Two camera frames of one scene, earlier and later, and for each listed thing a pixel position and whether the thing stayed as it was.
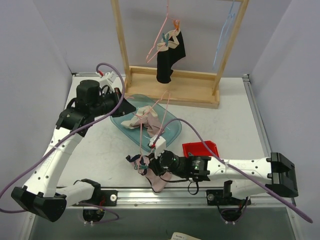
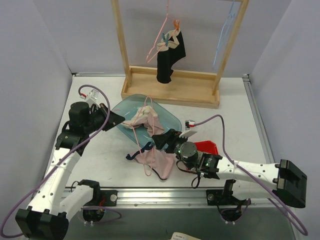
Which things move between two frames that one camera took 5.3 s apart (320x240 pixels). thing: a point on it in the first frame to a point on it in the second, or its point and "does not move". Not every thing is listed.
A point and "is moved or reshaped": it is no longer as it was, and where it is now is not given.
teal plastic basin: (172, 126) does not move
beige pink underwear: (148, 116) does not move
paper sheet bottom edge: (179, 236) does not move
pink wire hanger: (141, 116) to (153, 134)
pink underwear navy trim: (141, 164) is moved or reshaped
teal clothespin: (136, 167) to (148, 146)
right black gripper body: (152, 165) to (169, 141)
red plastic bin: (199, 148) does not move
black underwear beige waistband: (170, 51) does not move
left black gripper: (119, 101) to (105, 118)
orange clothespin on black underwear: (176, 24) does not move
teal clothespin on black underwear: (166, 40) does not move
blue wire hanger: (231, 15) does not move
